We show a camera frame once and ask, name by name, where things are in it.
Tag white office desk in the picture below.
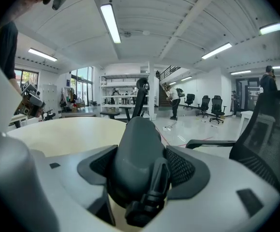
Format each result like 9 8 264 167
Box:
240 110 255 140

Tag person's head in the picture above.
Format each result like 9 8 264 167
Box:
0 0 56 21

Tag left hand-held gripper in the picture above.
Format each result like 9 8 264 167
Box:
14 81 46 118

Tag white shelving rack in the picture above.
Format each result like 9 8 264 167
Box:
99 61 155 120

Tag clothing rack with clothes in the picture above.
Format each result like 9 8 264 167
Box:
59 87 86 112

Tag white metal lockers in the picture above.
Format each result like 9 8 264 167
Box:
42 84 57 113

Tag large black-framed window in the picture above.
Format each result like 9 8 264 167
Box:
14 69 39 89

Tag black headrest office chair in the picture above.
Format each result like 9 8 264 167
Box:
100 77 150 124

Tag person's left forearm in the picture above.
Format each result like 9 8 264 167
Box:
8 77 22 95

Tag black swivel office chair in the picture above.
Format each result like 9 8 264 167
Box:
183 93 196 110
209 95 227 124
196 95 211 117

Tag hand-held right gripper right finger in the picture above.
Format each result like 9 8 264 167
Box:
142 145 280 232

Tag black metal staircase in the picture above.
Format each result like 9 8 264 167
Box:
158 66 182 106

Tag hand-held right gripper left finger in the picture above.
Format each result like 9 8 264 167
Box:
30 144 119 227

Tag black and white office chair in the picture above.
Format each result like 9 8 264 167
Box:
42 109 56 122

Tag round wooden table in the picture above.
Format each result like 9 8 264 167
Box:
6 116 170 227

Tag glass entrance door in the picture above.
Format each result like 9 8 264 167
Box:
71 66 94 101

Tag person's black shirt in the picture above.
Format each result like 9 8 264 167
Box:
0 20 19 81

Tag black metal-frame visitor chair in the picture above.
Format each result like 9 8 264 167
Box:
185 89 280 193

